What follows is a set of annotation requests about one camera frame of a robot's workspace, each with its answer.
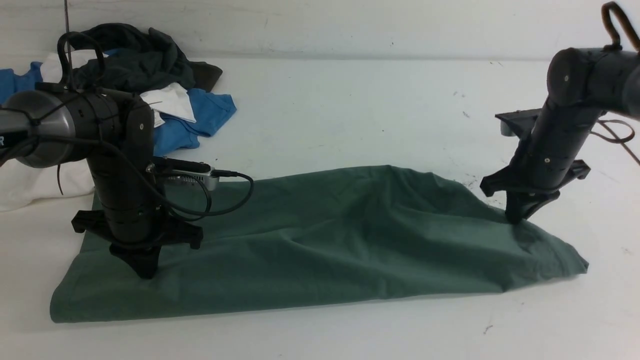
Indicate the blue shirt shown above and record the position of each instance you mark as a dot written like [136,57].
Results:
[200,120]

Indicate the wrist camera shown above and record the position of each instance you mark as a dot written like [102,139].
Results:
[181,172]
[517,123]

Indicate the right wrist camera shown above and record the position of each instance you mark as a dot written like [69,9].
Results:
[517,123]

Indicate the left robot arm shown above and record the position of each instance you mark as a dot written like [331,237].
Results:
[113,131]

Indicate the green long-sleeved shirt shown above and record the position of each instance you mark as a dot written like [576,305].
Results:
[323,238]

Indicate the white shirt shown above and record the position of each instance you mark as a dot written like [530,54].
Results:
[22,185]

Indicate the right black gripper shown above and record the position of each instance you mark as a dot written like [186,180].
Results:
[544,161]

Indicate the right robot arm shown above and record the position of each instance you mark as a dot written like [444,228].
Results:
[583,85]

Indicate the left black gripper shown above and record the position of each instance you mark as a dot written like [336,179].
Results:
[132,218]

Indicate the dark grey shirt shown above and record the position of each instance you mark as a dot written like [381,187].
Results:
[137,62]

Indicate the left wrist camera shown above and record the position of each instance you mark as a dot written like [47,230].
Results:
[181,172]

